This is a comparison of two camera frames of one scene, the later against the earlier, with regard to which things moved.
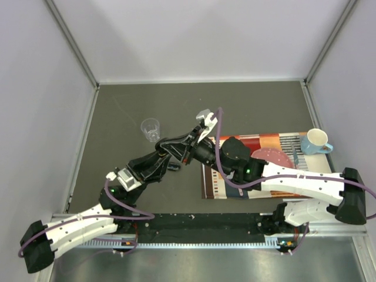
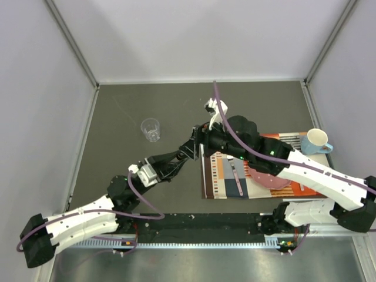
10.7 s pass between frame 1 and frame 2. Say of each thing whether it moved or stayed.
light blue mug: stayed
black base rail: stayed
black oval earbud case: moved
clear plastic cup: stayed
